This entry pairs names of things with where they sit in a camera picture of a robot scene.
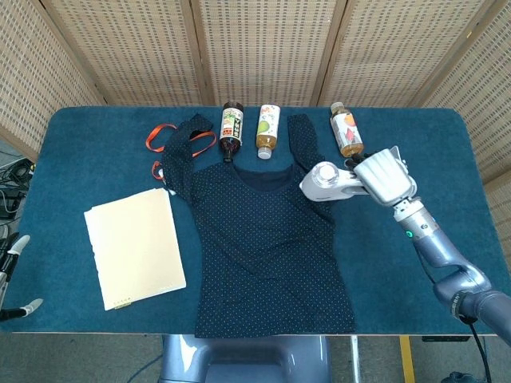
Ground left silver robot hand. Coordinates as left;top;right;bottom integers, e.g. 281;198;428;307
0;234;44;322

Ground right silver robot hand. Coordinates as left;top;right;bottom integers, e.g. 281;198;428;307
345;145;418;208

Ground silver handheld device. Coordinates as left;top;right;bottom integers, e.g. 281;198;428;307
299;160;370;203

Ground navy polka dot shirt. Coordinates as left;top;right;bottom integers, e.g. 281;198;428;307
161;113;356;339

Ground fruit label amber juice bottle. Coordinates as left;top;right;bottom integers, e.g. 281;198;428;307
329;101;365;159

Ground cream paper folder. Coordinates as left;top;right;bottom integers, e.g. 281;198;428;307
83;188;188;311

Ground white cap yellow tea bottle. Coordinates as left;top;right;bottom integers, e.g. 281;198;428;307
255;104;282;160

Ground dark brown tea bottle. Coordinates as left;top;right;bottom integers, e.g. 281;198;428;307
218;101;245;164

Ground woven wooden folding screen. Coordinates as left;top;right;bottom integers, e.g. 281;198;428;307
0;0;511;248

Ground white table leg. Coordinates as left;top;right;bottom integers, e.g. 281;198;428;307
350;334;361;383

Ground grey-blue robot torso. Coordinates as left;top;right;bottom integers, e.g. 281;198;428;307
159;334;332;383

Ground black floor cables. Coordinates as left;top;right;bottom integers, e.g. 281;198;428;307
0;159;38;219

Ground orange lanyard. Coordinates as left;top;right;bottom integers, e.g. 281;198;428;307
145;124;216;180

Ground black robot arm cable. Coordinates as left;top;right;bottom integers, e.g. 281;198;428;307
458;313;493;383

